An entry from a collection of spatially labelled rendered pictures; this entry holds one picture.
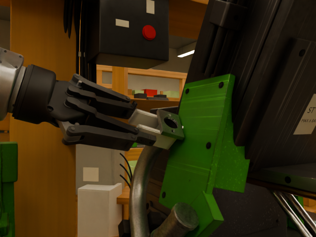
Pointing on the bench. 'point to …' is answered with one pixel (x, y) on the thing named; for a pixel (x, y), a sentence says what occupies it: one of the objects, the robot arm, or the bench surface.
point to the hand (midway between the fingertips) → (152, 129)
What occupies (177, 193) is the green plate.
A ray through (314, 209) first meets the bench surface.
